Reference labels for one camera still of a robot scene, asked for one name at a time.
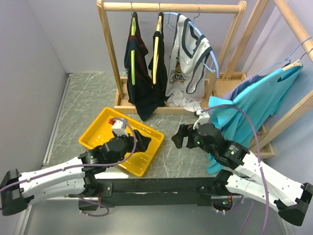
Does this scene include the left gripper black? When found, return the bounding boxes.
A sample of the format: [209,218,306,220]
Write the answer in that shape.
[108,129,151,167]

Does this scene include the turquoise t-shirt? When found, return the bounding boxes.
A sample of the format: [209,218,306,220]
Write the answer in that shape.
[206,64,304,176]

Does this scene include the blue wire hanger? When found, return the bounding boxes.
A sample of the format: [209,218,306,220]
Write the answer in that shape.
[257,36,312,75]

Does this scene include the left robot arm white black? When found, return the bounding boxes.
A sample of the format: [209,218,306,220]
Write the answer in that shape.
[0,130,151,216]

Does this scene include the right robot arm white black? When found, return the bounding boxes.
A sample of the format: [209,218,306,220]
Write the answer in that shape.
[171,123,313,226]

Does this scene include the light blue plastic hanger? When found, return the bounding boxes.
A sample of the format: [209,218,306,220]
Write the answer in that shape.
[162,4,220,79]

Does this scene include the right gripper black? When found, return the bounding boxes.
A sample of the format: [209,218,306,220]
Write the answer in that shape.
[171,123,216,156]

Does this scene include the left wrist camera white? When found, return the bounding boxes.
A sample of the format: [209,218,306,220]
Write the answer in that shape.
[109,118,128,137]

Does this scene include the black tank top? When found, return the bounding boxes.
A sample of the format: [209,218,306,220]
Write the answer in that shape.
[148,12,168,107]

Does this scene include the green hanger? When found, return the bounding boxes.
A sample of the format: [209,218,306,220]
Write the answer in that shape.
[131,16,136,86]

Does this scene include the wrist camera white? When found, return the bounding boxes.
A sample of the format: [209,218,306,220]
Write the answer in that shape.
[193,109,210,129]
[109,118,128,137]

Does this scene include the wooden clothes rack right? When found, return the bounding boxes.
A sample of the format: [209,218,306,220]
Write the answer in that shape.
[210,0,313,159]

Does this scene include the yellow hanger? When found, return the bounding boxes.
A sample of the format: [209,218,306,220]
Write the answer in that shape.
[152,15,162,85]

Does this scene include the wooden clothes rack centre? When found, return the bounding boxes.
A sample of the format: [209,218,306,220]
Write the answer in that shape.
[96,0,247,116]

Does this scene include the black base bar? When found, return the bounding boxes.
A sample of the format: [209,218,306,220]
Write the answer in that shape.
[80,177,230,207]

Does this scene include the wooden clothes rack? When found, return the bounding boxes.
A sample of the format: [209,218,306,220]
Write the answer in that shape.
[210,0,313,159]
[96,0,247,116]

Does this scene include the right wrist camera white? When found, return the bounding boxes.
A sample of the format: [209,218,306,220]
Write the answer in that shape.
[193,109,210,129]

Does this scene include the purple t-shirt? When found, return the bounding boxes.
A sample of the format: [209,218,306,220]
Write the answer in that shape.
[226,76,255,100]

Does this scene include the wooden hanger right rack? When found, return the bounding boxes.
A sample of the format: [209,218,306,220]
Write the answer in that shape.
[282,48,313,71]

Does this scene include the yellow plastic tray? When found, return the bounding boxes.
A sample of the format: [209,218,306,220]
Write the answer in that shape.
[79,107,164,177]

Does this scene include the white tank top navy trim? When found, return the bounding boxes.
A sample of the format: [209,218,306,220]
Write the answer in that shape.
[166,14,213,112]

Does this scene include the navy red striped tank top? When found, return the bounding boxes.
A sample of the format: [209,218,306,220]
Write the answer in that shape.
[124,12,158,121]

